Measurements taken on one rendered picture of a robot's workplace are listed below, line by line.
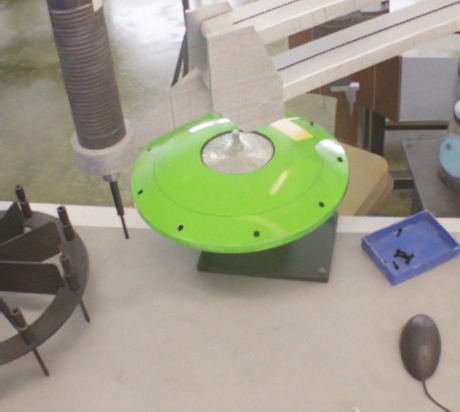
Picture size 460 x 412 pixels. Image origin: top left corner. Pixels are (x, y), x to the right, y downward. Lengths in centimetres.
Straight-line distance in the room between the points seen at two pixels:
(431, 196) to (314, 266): 34
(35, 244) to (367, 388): 52
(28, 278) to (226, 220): 30
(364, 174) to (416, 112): 91
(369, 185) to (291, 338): 76
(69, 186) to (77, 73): 232
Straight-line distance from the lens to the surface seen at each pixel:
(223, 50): 46
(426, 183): 126
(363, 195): 157
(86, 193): 270
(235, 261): 97
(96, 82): 45
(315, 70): 51
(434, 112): 253
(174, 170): 91
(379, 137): 224
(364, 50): 53
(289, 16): 48
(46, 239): 99
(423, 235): 105
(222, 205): 85
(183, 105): 50
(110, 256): 106
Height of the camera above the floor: 164
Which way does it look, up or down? 39 degrees down
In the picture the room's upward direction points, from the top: 6 degrees counter-clockwise
